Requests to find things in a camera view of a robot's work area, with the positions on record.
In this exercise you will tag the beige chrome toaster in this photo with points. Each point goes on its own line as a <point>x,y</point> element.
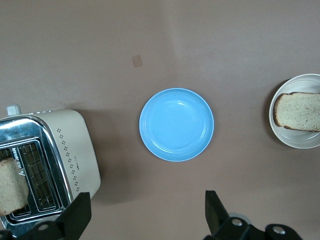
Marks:
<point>75,140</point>

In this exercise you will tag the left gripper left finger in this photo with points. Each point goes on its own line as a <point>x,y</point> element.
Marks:
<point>75,220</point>

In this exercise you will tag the bread slice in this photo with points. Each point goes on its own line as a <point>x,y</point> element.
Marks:
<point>300,112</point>
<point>12,185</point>

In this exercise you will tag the blue plate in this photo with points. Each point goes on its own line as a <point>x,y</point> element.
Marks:
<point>176,125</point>

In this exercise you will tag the small brown tape patch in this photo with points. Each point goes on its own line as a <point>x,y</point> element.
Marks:
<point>137,61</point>

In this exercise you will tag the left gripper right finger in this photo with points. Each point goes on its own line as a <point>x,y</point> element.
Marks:
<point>216,217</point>

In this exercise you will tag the beige plate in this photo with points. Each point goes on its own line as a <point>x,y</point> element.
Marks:
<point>300,140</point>

